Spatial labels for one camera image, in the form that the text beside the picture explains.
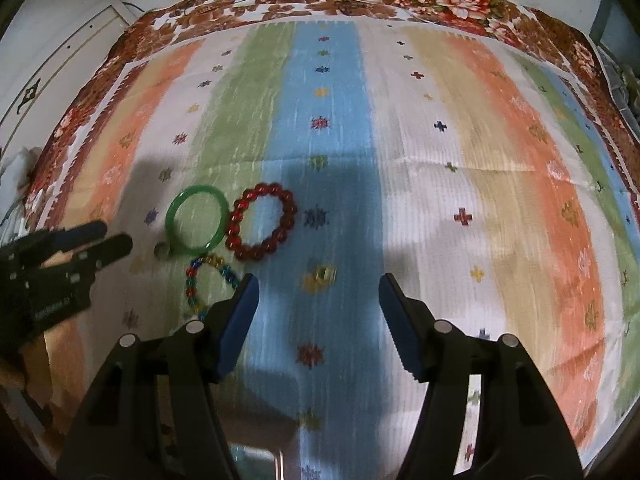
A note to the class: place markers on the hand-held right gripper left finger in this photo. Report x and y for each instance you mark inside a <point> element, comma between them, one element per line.
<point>239,321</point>

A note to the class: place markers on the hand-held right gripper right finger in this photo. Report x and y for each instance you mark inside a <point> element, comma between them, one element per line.
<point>400,321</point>

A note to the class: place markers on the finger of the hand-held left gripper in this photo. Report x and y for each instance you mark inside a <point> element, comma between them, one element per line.
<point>82,234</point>
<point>112,249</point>

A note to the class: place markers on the green jade bangle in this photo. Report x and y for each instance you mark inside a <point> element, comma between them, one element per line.
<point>176,225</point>

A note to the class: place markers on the white crumpled cloth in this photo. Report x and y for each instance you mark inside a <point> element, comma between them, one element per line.
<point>17,170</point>

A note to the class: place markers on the white panelled door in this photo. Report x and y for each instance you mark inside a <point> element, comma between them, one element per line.
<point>55,67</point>

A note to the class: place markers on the striped patterned blanket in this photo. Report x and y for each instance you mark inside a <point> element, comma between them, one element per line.
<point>330,160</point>

